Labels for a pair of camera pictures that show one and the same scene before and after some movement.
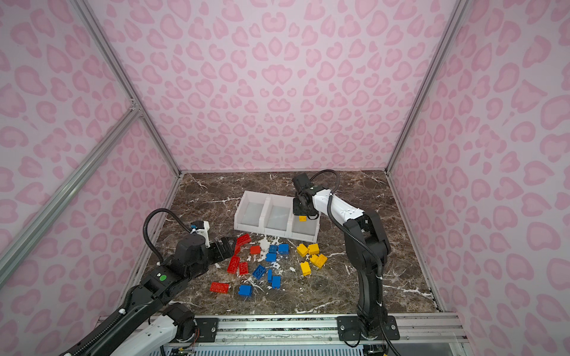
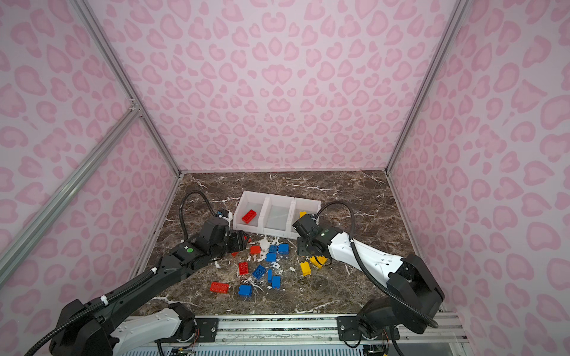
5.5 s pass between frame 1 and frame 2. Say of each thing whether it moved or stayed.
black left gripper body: moved
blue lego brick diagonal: stayed
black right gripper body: moved
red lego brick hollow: stayed
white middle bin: stayed
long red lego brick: moved
